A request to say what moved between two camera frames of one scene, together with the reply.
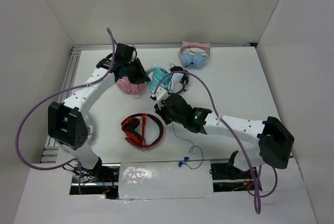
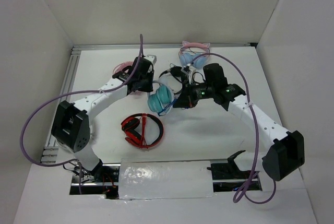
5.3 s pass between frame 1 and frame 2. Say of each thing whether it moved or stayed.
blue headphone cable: moved
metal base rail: stayed
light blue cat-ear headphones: stayed
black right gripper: moved
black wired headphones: stayed
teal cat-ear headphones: moved
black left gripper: moved
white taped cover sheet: stayed
